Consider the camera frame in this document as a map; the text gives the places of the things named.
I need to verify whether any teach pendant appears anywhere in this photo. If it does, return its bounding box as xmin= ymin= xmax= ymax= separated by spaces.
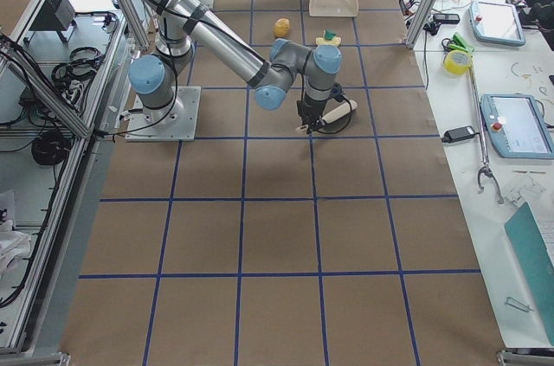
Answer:
xmin=468 ymin=1 xmax=526 ymax=47
xmin=480 ymin=94 xmax=553 ymax=160

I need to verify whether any teal cutting mat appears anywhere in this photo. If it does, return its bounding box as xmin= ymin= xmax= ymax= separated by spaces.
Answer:
xmin=505 ymin=202 xmax=553 ymax=344

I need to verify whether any yellow tape roll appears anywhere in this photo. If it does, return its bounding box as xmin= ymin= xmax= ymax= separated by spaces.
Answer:
xmin=442 ymin=50 xmax=472 ymax=76

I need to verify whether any metal reacher grabber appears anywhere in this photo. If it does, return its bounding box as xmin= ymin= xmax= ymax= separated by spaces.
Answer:
xmin=468 ymin=66 xmax=504 ymax=205

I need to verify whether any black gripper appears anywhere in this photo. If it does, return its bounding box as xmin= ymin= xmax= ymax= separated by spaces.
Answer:
xmin=297 ymin=88 xmax=332 ymax=134

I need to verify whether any green yellow sponge piece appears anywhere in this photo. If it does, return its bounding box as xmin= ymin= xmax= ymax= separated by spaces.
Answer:
xmin=324 ymin=29 xmax=339 ymax=41

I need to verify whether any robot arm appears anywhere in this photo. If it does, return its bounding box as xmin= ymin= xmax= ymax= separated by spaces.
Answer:
xmin=144 ymin=0 xmax=355 ymax=133

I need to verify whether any near teach pendant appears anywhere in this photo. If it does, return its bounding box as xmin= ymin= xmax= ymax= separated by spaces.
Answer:
xmin=480 ymin=94 xmax=553 ymax=160

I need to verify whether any yellow potato toy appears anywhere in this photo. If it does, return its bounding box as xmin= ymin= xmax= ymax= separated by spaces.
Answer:
xmin=273 ymin=17 xmax=291 ymax=38

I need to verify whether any green clamp tool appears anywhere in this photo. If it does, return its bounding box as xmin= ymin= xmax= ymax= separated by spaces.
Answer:
xmin=441 ymin=32 xmax=474 ymax=55

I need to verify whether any far teach pendant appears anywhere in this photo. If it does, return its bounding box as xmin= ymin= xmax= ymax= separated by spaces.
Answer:
xmin=468 ymin=1 xmax=526 ymax=47

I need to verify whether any black power adapter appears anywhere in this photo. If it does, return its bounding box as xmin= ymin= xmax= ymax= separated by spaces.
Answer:
xmin=441 ymin=125 xmax=479 ymax=144

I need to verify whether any beige hand brush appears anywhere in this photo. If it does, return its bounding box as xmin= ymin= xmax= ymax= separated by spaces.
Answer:
xmin=295 ymin=98 xmax=358 ymax=135

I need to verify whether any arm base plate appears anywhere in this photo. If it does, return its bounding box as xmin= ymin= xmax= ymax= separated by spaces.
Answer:
xmin=125 ymin=86 xmax=202 ymax=142

